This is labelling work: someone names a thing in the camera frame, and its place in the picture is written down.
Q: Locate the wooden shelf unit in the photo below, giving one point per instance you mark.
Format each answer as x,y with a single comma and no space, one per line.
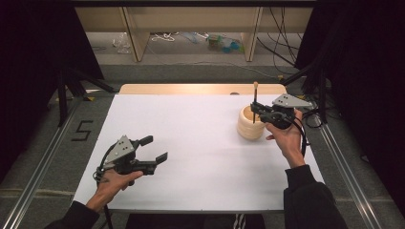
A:
191,19

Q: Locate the person's right hand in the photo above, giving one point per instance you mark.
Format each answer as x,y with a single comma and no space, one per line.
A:
288,140

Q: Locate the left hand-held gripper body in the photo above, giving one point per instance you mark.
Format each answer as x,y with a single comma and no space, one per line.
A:
122,152

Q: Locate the clear plastic bag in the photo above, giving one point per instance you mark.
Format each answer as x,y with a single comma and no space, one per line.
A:
122,43

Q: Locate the black metal stand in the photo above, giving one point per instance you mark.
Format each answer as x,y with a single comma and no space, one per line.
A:
322,95
62,95

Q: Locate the cream ribbed pen holder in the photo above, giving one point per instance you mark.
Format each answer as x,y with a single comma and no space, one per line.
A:
247,130

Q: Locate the aluminium rail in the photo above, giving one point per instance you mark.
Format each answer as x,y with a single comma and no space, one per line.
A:
35,181
347,178

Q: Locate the person's legs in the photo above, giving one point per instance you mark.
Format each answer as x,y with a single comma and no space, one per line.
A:
197,222

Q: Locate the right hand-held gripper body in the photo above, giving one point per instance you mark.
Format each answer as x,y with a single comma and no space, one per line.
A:
288,102

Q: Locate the white board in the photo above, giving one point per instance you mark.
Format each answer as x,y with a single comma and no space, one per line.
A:
197,143

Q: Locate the person's left hand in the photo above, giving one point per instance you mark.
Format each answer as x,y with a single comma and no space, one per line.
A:
113,184

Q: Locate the colourful plastic toys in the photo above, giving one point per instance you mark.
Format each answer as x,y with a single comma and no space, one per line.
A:
224,44

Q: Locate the black curtain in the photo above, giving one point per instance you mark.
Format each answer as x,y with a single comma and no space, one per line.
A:
31,63
366,79

